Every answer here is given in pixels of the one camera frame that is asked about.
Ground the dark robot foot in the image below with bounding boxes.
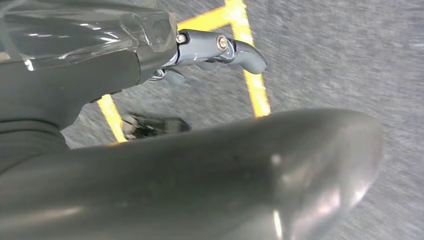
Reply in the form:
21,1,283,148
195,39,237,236
121,113,192,140

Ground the yellow floor tape square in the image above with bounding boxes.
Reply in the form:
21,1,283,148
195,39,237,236
96,0,272,144

